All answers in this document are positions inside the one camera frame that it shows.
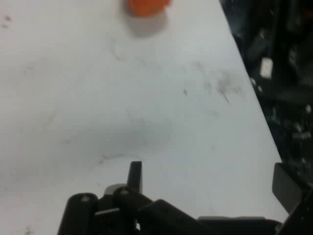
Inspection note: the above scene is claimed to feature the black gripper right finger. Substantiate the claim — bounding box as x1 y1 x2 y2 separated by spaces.
272 162 313 235

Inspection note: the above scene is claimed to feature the black plug with white label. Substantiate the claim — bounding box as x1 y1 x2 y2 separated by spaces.
259 58 274 79

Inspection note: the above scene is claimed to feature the orange toy block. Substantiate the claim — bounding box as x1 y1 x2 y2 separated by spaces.
126 0 172 17

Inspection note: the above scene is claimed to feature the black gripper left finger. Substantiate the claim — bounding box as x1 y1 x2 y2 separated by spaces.
57 161 199 235

